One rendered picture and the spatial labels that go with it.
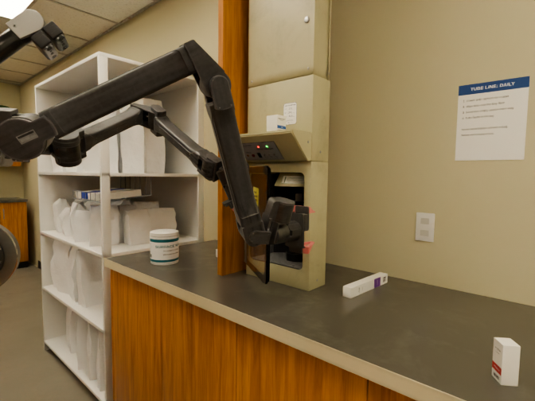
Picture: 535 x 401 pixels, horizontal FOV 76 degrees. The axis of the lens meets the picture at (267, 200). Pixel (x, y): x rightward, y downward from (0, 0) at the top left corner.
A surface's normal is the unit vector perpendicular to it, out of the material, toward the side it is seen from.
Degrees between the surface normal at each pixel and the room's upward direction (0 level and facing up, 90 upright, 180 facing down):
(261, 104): 90
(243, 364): 90
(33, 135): 105
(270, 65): 90
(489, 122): 90
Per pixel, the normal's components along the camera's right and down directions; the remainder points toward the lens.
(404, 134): -0.66, 0.04
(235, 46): 0.75, 0.06
